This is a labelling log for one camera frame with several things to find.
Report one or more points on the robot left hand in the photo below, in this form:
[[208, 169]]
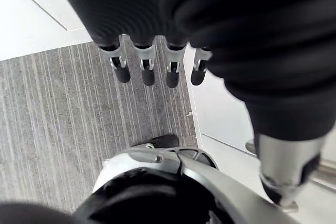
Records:
[[210, 11]]

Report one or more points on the robot dark foot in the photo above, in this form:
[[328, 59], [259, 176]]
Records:
[[165, 141]]

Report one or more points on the robot silver leg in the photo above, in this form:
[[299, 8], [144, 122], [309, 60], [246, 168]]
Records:
[[199, 182]]

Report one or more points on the white cabinet panel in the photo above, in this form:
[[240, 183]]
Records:
[[31, 24]]

